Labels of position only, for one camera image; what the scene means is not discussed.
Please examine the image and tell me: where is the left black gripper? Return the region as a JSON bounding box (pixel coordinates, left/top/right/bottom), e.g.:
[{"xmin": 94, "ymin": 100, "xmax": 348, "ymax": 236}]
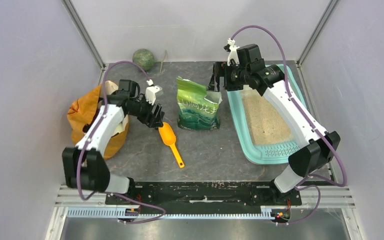
[{"xmin": 127, "ymin": 94, "xmax": 163, "ymax": 129}]

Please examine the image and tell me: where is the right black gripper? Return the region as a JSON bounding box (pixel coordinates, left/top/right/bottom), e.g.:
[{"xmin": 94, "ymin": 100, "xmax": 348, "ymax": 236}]
[{"xmin": 206, "ymin": 61, "xmax": 250, "ymax": 92}]

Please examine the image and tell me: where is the orange plastic scoop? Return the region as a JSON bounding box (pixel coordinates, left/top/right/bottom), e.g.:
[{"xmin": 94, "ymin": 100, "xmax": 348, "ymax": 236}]
[{"xmin": 158, "ymin": 122, "xmax": 185, "ymax": 169}]

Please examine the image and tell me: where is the green cat litter bag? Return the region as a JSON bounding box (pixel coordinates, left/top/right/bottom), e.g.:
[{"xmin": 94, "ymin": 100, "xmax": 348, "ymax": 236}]
[{"xmin": 176, "ymin": 76, "xmax": 223, "ymax": 131}]

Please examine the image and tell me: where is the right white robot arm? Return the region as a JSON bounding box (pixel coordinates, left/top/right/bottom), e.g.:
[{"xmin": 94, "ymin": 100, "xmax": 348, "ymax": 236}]
[{"xmin": 207, "ymin": 39, "xmax": 341, "ymax": 205}]

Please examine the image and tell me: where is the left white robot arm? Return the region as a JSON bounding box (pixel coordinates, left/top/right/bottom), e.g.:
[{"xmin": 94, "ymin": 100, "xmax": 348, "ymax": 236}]
[{"xmin": 62, "ymin": 79, "xmax": 164, "ymax": 204}]

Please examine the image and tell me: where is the teal litter box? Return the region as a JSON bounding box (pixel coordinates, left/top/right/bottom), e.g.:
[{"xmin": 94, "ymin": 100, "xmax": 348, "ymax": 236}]
[{"xmin": 226, "ymin": 63, "xmax": 309, "ymax": 166}]

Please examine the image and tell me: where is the green ball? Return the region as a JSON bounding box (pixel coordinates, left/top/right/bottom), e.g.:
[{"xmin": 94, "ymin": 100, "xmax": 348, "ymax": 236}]
[{"xmin": 132, "ymin": 48, "xmax": 156, "ymax": 72}]

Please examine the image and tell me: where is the orange trash bag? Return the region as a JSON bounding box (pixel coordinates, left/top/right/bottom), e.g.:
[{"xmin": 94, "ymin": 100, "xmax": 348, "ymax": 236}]
[{"xmin": 67, "ymin": 85, "xmax": 130, "ymax": 160}]

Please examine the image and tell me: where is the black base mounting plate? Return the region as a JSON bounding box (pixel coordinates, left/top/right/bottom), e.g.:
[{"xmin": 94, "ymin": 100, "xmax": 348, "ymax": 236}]
[{"xmin": 105, "ymin": 180, "xmax": 303, "ymax": 216}]

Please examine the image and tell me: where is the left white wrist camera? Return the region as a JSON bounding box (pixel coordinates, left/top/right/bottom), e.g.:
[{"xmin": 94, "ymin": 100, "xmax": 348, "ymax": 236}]
[{"xmin": 145, "ymin": 79, "xmax": 163, "ymax": 106}]

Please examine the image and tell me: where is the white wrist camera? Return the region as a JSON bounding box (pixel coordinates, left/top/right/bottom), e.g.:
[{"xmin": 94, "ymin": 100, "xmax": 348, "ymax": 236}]
[
  {"xmin": 145, "ymin": 79, "xmax": 163, "ymax": 106},
  {"xmin": 223, "ymin": 38, "xmax": 239, "ymax": 66}
]

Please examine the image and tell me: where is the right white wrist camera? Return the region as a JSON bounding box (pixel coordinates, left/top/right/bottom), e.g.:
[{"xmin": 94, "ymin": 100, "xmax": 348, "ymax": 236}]
[{"xmin": 223, "ymin": 38, "xmax": 239, "ymax": 66}]

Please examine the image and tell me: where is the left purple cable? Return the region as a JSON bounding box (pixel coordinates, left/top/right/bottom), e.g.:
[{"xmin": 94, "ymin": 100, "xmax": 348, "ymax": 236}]
[{"xmin": 76, "ymin": 60, "xmax": 167, "ymax": 225}]

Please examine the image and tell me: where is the purple cable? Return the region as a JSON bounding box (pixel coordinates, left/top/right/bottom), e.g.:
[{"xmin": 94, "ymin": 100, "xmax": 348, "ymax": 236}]
[
  {"xmin": 230, "ymin": 25, "xmax": 349, "ymax": 226},
  {"xmin": 76, "ymin": 60, "xmax": 167, "ymax": 225}
]

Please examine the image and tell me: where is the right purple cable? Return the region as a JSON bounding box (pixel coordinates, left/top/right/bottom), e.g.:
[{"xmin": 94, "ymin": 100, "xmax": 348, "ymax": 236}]
[{"xmin": 230, "ymin": 25, "xmax": 349, "ymax": 226}]

